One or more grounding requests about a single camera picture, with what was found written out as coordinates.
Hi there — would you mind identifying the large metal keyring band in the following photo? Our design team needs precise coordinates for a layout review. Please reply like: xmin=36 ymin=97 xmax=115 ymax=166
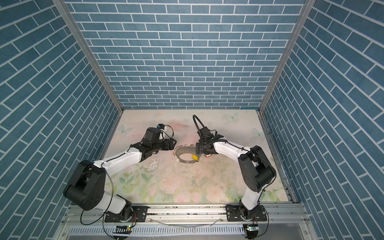
xmin=173 ymin=145 xmax=200 ymax=164

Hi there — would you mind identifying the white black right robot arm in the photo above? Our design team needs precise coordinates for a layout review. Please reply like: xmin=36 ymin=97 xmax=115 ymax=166
xmin=193 ymin=115 xmax=277 ymax=215

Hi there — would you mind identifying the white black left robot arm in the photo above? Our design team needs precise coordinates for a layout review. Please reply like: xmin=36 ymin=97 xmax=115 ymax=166
xmin=63 ymin=125 xmax=177 ymax=214

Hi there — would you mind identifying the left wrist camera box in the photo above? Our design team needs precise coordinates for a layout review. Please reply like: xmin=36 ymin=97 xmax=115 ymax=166
xmin=157 ymin=124 xmax=167 ymax=130

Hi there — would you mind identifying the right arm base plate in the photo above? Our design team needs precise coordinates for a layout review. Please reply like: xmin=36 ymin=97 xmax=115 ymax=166
xmin=225 ymin=205 xmax=268 ymax=222

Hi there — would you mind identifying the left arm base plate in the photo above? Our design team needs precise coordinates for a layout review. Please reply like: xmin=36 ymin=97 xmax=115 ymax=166
xmin=105 ymin=206 xmax=149 ymax=224

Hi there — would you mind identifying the perforated cable duct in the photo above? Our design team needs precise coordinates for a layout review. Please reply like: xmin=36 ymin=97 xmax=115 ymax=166
xmin=69 ymin=225 xmax=245 ymax=237

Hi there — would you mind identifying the aluminium front rail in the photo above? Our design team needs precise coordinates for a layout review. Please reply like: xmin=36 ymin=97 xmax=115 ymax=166
xmin=61 ymin=202 xmax=310 ymax=227

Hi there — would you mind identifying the aluminium left corner post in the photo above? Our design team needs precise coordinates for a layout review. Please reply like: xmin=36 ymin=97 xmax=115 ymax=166
xmin=52 ymin=0 xmax=124 ymax=114

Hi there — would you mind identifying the aluminium corner post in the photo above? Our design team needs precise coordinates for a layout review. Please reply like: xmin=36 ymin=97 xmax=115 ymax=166
xmin=259 ymin=0 xmax=316 ymax=113
xmin=52 ymin=0 xmax=124 ymax=114

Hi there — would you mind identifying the aluminium right corner post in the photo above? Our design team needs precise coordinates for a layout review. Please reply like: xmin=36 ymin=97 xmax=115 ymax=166
xmin=259 ymin=0 xmax=316 ymax=113

